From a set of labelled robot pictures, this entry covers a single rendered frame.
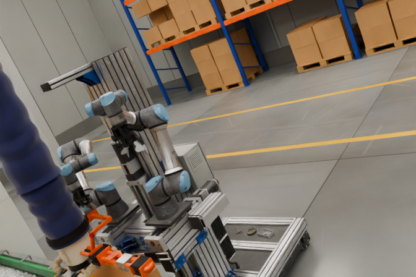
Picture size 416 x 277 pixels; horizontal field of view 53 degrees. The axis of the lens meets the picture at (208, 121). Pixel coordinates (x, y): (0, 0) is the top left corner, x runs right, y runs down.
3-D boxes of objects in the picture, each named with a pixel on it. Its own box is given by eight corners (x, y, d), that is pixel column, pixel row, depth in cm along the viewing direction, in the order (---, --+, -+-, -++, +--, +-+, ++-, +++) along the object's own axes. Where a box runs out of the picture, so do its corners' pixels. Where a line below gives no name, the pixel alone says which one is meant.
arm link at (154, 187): (155, 196, 256) (146, 177, 253) (174, 190, 252) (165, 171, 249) (149, 206, 245) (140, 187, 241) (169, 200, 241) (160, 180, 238)
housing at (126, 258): (118, 269, 189) (114, 261, 188) (129, 259, 193) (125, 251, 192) (127, 272, 184) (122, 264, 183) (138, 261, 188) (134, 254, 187)
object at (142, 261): (132, 275, 179) (127, 266, 178) (145, 263, 184) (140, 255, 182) (143, 279, 173) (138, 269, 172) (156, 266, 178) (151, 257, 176)
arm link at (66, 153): (100, 201, 270) (73, 136, 294) (78, 212, 268) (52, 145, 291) (105, 206, 281) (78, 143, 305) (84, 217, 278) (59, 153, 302)
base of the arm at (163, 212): (167, 205, 262) (160, 191, 259) (184, 204, 252) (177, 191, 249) (151, 219, 251) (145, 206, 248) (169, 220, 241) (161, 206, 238)
